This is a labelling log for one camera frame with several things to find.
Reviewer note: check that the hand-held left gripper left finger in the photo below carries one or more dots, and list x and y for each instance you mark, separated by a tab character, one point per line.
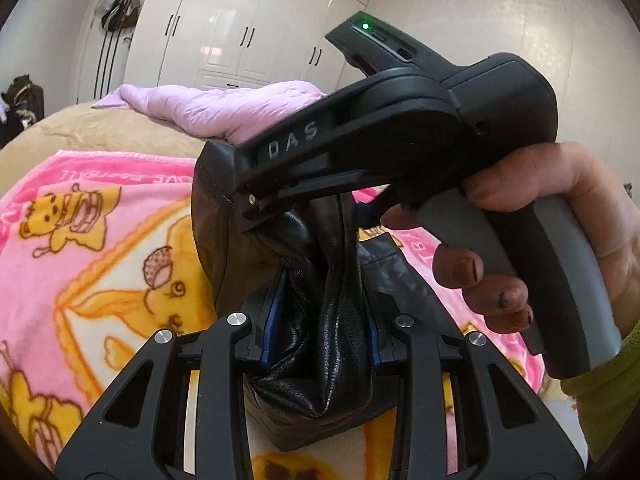
267	330

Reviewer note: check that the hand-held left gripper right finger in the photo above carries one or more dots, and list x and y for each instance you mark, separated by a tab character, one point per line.
375	347

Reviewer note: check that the tan bed sheet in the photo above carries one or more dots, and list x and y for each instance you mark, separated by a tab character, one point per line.
100	130

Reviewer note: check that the black leather jacket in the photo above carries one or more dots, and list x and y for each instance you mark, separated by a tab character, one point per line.
325	320

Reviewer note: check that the white glossy wardrobe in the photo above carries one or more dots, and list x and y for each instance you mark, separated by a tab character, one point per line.
240	20

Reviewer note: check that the hanging dark bags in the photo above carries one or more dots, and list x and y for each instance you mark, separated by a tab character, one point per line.
120	7

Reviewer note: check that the person's right hand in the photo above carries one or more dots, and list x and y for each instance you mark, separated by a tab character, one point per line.
550	170

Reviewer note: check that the lilac quilt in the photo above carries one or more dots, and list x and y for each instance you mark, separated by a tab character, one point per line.
210	105

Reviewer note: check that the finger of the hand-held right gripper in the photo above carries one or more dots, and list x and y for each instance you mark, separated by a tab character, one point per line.
300	140

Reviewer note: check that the white door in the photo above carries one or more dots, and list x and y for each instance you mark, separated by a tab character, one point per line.
90	60

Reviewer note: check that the pink cartoon printed blanket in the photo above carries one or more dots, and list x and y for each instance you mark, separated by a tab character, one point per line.
100	240

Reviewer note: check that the person's right forearm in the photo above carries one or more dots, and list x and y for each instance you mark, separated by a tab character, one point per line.
610	395

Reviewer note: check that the dark clothes pile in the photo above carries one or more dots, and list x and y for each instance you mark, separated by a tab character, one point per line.
22	105

